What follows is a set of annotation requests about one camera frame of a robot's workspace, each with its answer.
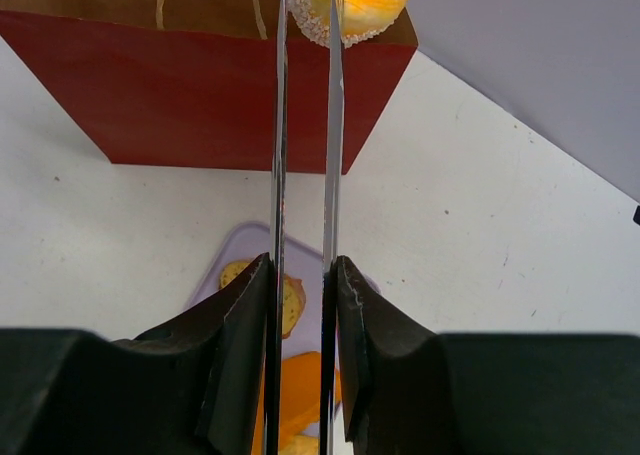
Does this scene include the round orange bun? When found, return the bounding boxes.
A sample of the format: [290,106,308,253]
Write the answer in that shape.
[287,0,408,48]

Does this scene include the long orange baguette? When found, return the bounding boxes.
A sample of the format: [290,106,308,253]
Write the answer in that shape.
[278,352,321,449]

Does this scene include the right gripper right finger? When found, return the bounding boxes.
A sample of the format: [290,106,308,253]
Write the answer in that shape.
[334,256,639,454]

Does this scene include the metal tongs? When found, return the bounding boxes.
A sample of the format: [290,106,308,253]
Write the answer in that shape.
[262,0,345,454]

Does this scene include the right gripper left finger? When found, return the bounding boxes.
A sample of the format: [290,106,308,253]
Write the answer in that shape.
[1,255,270,454]

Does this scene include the red paper bag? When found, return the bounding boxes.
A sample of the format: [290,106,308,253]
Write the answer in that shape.
[0,0,420,175]

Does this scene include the lilac plastic tray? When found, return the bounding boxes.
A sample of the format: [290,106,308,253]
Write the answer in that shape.
[182,221,382,441]

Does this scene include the pale yellow flat bread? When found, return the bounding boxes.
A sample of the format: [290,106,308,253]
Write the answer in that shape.
[251,430,319,455]

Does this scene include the sliced brown bread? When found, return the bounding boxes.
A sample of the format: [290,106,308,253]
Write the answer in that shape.
[219,260,306,339]

